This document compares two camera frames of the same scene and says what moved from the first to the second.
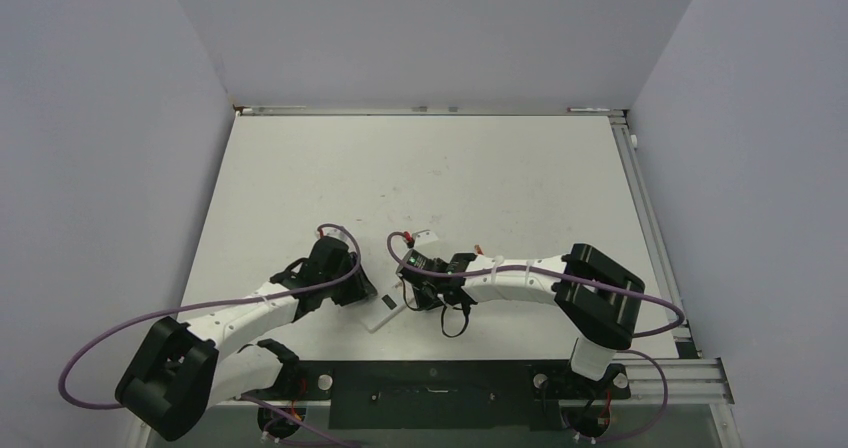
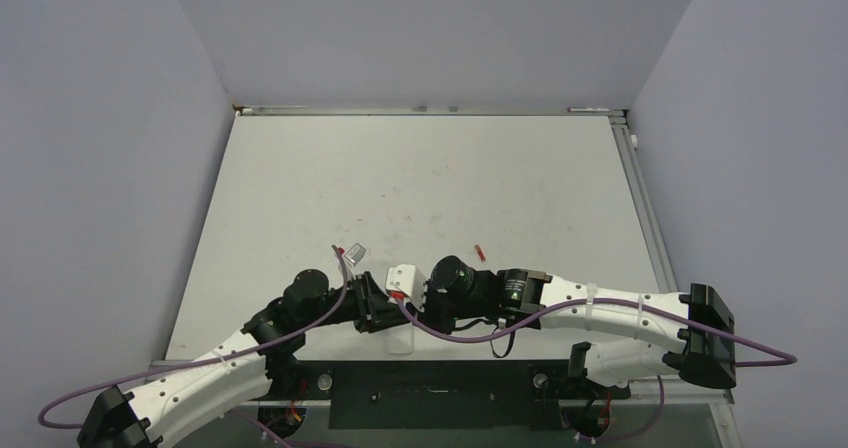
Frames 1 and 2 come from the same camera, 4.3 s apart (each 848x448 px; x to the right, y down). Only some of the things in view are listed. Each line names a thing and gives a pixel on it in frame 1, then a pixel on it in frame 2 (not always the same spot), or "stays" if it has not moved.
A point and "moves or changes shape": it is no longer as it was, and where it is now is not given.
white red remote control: [378, 308] moves or changes shape
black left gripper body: [347, 291] to [358, 305]
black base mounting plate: [447, 394] stays
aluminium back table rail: [421, 111] stays
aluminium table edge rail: [684, 335] stays
